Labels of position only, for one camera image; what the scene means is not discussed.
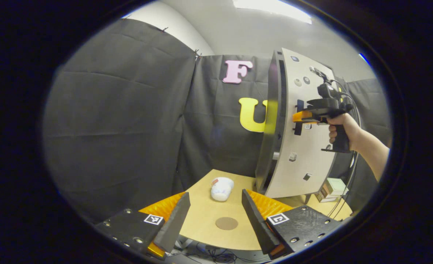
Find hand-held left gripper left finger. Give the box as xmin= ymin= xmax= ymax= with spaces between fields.
xmin=95 ymin=191 xmax=191 ymax=261

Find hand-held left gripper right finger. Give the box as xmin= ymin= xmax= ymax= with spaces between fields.
xmin=241 ymin=189 xmax=343 ymax=260

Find black door handle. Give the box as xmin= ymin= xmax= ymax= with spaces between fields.
xmin=294 ymin=99 xmax=305 ymax=136

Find brown round coaster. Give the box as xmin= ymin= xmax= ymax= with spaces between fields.
xmin=215 ymin=217 xmax=239 ymax=231

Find dark grey cabinet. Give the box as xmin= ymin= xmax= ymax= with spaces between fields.
xmin=255 ymin=49 xmax=288 ymax=195

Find white plastic container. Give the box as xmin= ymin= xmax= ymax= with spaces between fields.
xmin=210 ymin=177 xmax=235 ymax=202

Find ceiling light panel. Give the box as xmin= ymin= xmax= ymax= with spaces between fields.
xmin=232 ymin=0 xmax=313 ymax=25

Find black backdrop cloth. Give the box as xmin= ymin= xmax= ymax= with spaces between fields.
xmin=42 ymin=18 xmax=393 ymax=224

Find tangled black cables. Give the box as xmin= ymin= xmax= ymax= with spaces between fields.
xmin=172 ymin=238 xmax=272 ymax=264

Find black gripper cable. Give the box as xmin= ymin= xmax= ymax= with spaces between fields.
xmin=310 ymin=66 xmax=363 ymax=219

